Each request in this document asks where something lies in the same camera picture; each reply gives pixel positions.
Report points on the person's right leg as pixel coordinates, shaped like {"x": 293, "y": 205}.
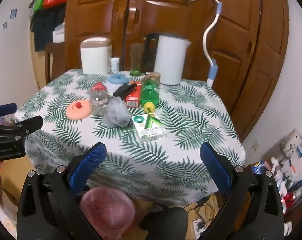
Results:
{"x": 166, "y": 223}

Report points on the wall power socket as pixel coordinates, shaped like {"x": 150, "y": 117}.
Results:
{"x": 255, "y": 146}

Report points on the blue silicone cup lid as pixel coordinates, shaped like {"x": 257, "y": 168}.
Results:
{"x": 118, "y": 78}

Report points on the wooden chair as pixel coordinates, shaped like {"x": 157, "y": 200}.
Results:
{"x": 51, "y": 60}

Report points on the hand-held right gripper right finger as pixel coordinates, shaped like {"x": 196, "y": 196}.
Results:
{"x": 216, "y": 170}

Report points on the black knitted cloth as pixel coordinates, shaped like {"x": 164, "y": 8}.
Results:
{"x": 124, "y": 90}

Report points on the wooden wardrobe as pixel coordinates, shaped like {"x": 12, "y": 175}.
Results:
{"x": 166, "y": 12}

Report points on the grey crumpled cloth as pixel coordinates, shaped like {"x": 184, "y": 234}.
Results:
{"x": 116, "y": 112}

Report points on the pile of assorted packets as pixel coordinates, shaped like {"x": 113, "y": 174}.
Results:
{"x": 291, "y": 182}

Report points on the red flat carton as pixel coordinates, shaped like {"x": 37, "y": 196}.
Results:
{"x": 134, "y": 97}

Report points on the crumpled brown paper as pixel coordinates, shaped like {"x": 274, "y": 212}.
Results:
{"x": 153, "y": 76}

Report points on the pink-lined waste bin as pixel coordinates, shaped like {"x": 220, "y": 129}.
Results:
{"x": 108, "y": 212}

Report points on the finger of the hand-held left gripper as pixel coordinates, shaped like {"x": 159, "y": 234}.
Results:
{"x": 28, "y": 126}
{"x": 4, "y": 108}

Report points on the green plastic bottle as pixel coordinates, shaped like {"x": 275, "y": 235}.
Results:
{"x": 150, "y": 95}

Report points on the white gooseneck phone holder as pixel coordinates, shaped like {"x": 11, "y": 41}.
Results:
{"x": 208, "y": 42}

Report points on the leaf-printed white tablecloth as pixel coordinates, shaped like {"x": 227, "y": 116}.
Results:
{"x": 151, "y": 160}

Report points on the small white pill bottle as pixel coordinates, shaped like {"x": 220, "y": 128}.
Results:
{"x": 115, "y": 64}

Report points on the white canister with brown lid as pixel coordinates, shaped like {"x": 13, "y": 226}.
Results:
{"x": 96, "y": 57}

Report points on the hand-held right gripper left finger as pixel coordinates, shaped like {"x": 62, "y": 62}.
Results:
{"x": 87, "y": 166}

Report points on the dark hanging clothes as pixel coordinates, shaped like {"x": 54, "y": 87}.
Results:
{"x": 44, "y": 27}

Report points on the green drinking glass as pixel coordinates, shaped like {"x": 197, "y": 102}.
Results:
{"x": 136, "y": 60}

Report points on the pink silicone cup lid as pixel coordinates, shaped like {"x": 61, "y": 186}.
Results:
{"x": 78, "y": 110}

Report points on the white electric kettle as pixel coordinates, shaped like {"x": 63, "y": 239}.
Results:
{"x": 171, "y": 60}

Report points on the clear plastic bottle red cap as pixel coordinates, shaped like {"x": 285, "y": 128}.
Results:
{"x": 99, "y": 100}

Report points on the green and white carton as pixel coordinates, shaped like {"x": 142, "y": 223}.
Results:
{"x": 148, "y": 128}

